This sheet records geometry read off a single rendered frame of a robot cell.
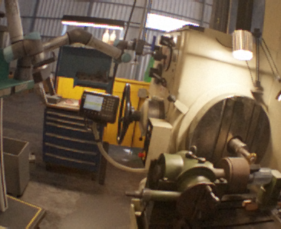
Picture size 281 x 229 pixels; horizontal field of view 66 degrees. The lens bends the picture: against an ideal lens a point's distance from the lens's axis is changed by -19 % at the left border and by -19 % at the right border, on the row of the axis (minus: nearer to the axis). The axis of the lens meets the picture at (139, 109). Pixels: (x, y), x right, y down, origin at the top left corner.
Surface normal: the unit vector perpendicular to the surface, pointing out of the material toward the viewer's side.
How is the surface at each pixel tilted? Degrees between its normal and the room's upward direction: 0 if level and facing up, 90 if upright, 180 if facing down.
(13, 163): 90
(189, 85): 90
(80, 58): 90
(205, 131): 90
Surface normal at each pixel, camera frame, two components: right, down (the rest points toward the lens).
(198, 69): 0.11, 0.23
